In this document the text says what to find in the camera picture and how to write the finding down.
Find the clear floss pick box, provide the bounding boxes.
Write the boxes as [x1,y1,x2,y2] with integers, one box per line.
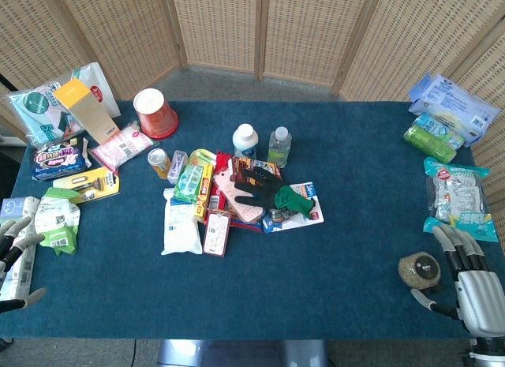
[166,148,190,185]

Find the clear sanitizer bottle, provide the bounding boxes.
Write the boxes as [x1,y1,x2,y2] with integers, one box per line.
[267,125,294,169]

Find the teal towel package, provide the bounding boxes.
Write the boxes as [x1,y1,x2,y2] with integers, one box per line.
[6,81,86,148]

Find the yellow red box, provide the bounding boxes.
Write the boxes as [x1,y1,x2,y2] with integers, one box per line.
[193,163,215,224]

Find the blue felt table mat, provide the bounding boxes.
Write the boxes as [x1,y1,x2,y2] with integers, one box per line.
[0,100,505,340]

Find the white red-label pouch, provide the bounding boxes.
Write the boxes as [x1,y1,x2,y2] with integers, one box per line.
[71,62,122,119]

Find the round grain jar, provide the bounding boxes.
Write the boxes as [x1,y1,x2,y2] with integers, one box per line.
[397,251,442,291]

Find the pink white packet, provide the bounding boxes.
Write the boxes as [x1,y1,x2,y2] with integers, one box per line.
[88,120,158,176]

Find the green and black glove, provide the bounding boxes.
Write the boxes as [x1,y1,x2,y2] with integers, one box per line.
[233,166,316,219]

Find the blue white battery card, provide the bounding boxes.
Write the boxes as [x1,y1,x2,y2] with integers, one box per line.
[261,181,325,234]

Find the purple sanitary pad pack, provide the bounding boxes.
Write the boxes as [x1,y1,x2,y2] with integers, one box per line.
[31,135,92,182]

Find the white cotton pad bag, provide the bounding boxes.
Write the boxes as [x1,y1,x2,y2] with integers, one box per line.
[160,187,204,257]

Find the woven folding screen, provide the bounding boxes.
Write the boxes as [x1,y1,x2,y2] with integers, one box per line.
[0,0,505,242]

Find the pink card package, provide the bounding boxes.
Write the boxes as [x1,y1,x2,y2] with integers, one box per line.
[212,167,266,225]

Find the orange jar with lid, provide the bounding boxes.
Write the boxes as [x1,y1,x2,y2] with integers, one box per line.
[147,148,173,181]

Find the green white wipes bag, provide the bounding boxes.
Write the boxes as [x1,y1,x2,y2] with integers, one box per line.
[33,186,82,257]

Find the white pill bottle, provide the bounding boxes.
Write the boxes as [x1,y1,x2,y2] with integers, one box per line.
[231,123,260,160]

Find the teal snack bag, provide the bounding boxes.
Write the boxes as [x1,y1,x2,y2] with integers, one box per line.
[422,156,500,243]

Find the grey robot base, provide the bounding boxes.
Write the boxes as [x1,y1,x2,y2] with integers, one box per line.
[156,338,329,367]

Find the blue wet wipes pack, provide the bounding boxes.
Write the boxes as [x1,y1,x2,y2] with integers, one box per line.
[407,72,502,148]

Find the yellow razor blister pack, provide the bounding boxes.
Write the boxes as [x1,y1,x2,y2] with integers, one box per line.
[52,166,122,205]

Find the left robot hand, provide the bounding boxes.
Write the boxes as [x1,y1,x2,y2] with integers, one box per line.
[0,215,47,315]

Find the white tissue pack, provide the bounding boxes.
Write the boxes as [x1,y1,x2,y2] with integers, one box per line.
[0,196,42,303]

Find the red flat packet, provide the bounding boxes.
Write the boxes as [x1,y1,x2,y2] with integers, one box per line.
[208,152,264,232]

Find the green white toothbrush pack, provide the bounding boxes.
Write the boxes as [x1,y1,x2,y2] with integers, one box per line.
[188,148,218,169]

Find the dark red card package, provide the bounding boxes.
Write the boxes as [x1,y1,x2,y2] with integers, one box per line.
[202,208,233,258]

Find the yellow carton box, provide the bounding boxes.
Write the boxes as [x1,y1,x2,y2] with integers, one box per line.
[53,77,121,144]

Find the brown snack packet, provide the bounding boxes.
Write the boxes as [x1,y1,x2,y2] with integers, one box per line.
[230,156,283,182]

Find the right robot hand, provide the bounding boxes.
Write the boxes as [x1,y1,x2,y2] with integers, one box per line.
[410,224,505,339]

